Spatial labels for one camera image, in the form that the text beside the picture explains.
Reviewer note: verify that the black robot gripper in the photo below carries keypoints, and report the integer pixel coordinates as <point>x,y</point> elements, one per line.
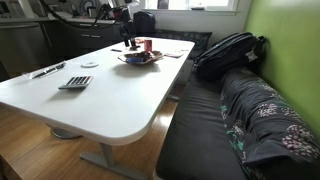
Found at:
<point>126,18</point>

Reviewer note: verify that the orange snack packet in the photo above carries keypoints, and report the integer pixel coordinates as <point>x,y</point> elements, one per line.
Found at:
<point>140,40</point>

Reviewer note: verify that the black flat bar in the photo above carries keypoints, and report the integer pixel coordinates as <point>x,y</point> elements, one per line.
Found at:
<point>116,50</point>

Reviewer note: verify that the red soda can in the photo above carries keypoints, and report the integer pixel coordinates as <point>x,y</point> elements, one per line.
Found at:
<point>148,45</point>

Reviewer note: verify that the brown wooden bowl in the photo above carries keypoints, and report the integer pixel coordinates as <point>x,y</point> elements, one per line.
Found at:
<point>140,57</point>

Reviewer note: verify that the brown snack wrapper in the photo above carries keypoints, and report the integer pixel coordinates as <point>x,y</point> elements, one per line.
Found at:
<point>146,55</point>

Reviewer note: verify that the white round disc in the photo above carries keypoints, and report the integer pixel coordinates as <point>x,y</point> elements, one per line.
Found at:
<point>90,64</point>

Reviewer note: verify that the dark floral bench cushion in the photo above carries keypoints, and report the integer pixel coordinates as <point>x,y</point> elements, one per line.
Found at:
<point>266,123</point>
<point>186,41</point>

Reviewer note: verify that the white framed window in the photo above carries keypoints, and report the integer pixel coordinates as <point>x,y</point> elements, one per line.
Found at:
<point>190,5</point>

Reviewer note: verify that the grey desk calculator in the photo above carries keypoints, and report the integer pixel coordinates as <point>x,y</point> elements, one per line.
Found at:
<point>76,82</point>

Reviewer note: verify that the dark kitchen cabinet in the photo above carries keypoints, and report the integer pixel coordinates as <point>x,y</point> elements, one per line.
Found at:
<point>50,43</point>

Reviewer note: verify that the dark object at edge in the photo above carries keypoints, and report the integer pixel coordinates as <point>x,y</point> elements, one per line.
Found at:
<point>46,70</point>

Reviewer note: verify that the black backpack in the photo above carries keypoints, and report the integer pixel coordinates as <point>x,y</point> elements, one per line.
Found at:
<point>226,55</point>

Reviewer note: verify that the grey round stand base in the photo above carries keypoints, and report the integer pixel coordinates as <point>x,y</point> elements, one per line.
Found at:
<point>65,134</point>

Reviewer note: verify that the dark seat cushion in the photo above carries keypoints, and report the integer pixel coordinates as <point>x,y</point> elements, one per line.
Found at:
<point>196,133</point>

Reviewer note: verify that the grey table leg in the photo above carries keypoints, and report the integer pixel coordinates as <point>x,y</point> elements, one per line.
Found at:
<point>108,158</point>

